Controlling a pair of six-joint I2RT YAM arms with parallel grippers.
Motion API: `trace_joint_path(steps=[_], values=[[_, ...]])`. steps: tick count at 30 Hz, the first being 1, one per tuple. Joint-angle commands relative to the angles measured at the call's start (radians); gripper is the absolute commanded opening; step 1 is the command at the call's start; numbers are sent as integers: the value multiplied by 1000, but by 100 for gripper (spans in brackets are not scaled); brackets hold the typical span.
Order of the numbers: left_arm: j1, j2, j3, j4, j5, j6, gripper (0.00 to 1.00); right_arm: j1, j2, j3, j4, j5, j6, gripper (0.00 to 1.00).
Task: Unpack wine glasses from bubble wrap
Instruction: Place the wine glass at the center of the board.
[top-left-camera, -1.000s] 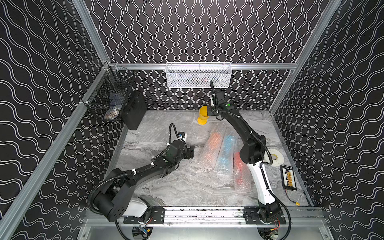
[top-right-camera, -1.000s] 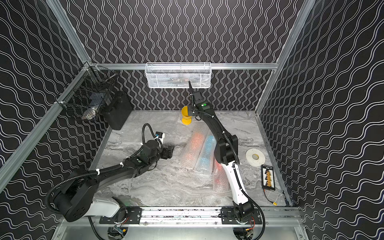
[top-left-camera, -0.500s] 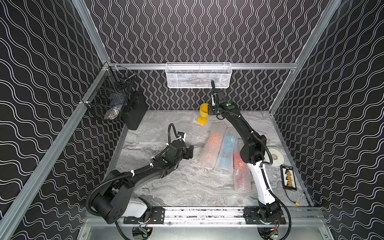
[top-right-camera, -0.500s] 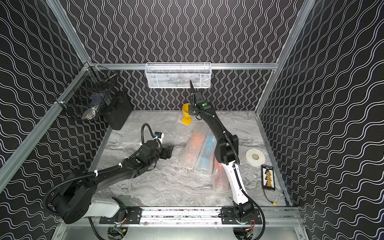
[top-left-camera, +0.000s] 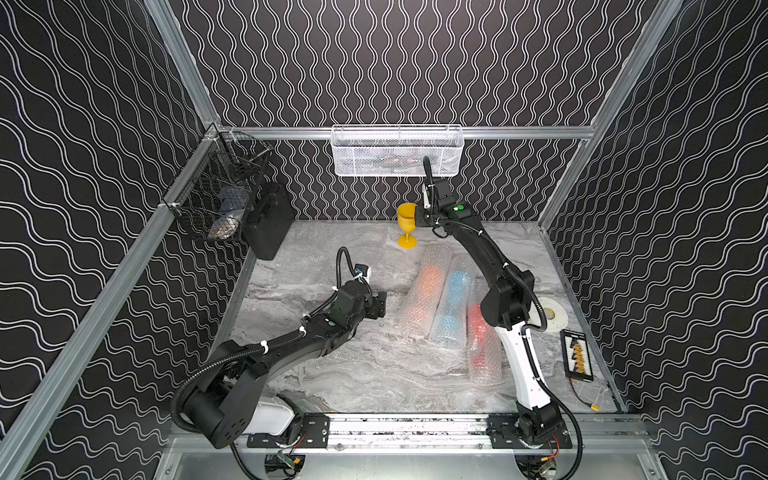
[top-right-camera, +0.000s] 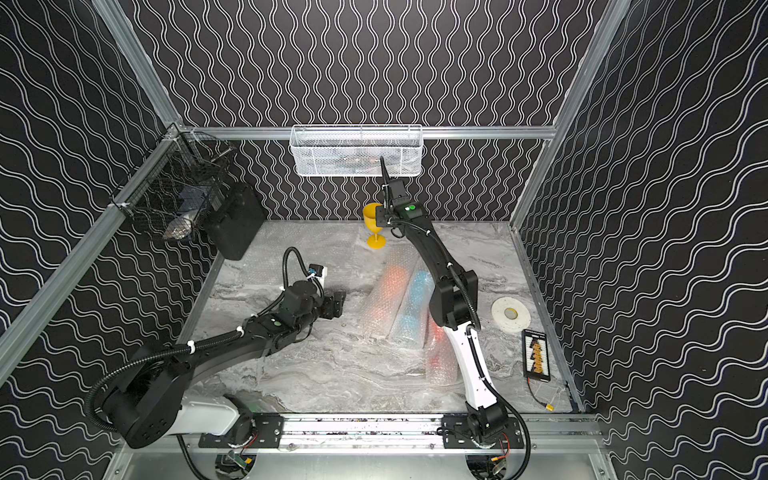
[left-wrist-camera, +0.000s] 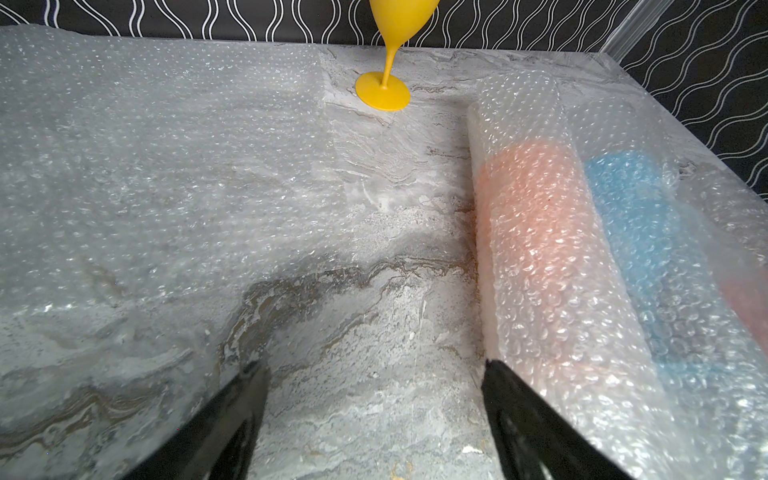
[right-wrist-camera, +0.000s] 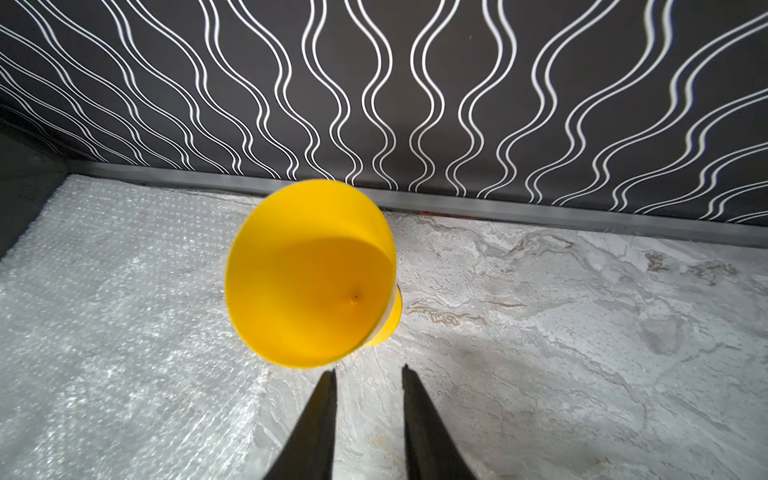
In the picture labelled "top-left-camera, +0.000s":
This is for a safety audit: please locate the yellow wine glass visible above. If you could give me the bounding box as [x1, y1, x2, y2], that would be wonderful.
[397, 203, 418, 250]

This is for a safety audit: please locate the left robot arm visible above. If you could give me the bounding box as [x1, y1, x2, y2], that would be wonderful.
[170, 280, 387, 449]

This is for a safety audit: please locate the wrapped orange wine glass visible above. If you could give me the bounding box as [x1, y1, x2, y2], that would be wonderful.
[398, 245, 453, 339]

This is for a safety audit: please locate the wrapped blue wine glass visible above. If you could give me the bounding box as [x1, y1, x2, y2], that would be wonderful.
[428, 254, 476, 349]

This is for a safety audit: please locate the wrapped red wine glass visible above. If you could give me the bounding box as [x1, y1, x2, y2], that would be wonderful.
[466, 279, 503, 386]

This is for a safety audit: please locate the black box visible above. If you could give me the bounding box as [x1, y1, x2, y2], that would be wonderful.
[242, 182, 296, 261]

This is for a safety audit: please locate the white tape roll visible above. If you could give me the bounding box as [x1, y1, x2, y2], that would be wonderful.
[539, 297, 570, 334]

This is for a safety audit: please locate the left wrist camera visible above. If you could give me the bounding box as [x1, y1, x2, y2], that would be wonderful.
[353, 263, 372, 284]

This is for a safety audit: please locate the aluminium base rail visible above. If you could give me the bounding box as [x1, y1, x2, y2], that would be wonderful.
[167, 412, 652, 455]

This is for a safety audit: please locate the black wire basket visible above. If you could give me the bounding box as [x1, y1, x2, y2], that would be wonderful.
[164, 129, 276, 245]

